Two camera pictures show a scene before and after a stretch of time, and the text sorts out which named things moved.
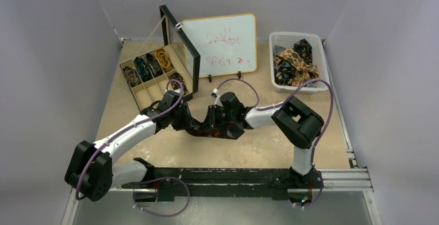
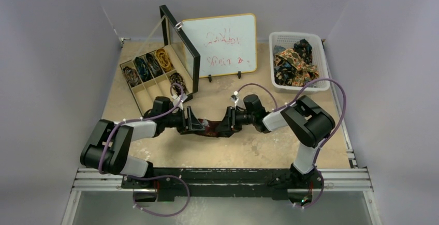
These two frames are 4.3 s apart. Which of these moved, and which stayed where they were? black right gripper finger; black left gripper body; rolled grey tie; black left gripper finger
Moved: black right gripper finger
Stayed: rolled grey tie; black left gripper body; black left gripper finger
